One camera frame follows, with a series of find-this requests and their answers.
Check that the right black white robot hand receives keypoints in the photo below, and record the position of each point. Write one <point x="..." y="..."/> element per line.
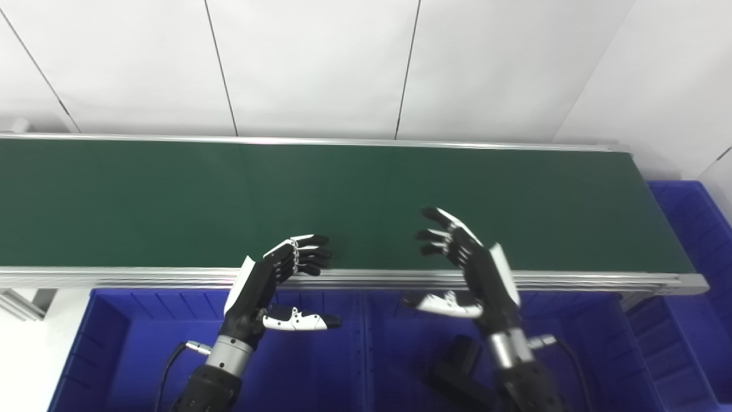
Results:
<point x="489" y="280"/>

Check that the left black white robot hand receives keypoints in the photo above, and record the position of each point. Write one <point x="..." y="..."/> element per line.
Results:
<point x="251" y="297"/>

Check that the black cylinder-on-block part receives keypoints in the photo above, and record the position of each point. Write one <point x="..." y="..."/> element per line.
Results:
<point x="457" y="372"/>

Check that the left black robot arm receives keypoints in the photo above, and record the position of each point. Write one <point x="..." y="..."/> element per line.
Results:
<point x="214" y="380"/>

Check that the green conveyor belt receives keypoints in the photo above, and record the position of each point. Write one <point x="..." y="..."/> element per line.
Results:
<point x="143" y="279"/>
<point x="171" y="206"/>

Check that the blue plastic bin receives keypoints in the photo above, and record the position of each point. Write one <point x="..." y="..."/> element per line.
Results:
<point x="600" y="355"/>
<point x="692" y="332"/>
<point x="143" y="355"/>

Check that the aluminium conveyor support leg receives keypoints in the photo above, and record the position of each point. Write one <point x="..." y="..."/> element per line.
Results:
<point x="23" y="303"/>

